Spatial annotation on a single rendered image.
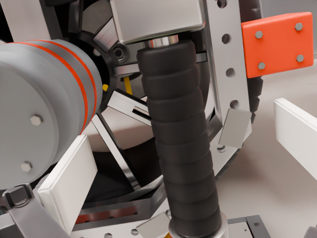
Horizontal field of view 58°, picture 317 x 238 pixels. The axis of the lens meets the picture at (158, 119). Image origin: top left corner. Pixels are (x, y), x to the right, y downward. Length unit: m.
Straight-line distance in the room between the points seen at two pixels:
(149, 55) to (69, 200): 0.09
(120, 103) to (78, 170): 0.34
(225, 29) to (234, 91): 0.08
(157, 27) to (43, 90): 0.14
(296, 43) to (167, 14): 0.28
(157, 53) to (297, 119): 0.08
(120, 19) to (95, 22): 0.77
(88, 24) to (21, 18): 0.53
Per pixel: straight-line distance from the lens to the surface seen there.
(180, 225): 0.21
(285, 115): 0.19
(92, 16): 0.94
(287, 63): 0.42
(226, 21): 0.39
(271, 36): 0.41
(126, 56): 0.87
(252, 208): 1.50
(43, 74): 0.29
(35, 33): 0.42
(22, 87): 0.27
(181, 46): 0.16
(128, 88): 0.94
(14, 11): 0.43
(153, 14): 0.16
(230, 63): 0.40
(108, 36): 0.50
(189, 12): 0.16
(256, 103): 0.51
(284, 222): 1.43
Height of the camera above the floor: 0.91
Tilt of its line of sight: 18 degrees down
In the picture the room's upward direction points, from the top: 12 degrees counter-clockwise
